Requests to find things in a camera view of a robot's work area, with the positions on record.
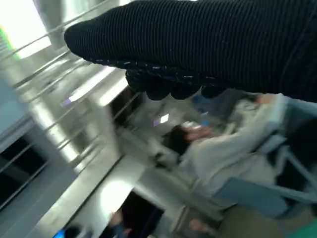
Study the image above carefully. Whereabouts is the grey office chair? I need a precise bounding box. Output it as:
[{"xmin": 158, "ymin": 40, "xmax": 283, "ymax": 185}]
[{"xmin": 222, "ymin": 99, "xmax": 317, "ymax": 219}]

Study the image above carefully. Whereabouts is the green cutting mat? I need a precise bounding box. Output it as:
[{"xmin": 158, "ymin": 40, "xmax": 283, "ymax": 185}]
[{"xmin": 245, "ymin": 220, "xmax": 317, "ymax": 238}]

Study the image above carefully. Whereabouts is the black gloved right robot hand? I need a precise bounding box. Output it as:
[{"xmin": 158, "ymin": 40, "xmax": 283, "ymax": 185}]
[{"xmin": 63, "ymin": 0, "xmax": 317, "ymax": 105}]

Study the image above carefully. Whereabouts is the person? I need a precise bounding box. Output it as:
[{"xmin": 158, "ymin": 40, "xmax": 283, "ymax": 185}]
[{"xmin": 168, "ymin": 94, "xmax": 288, "ymax": 199}]

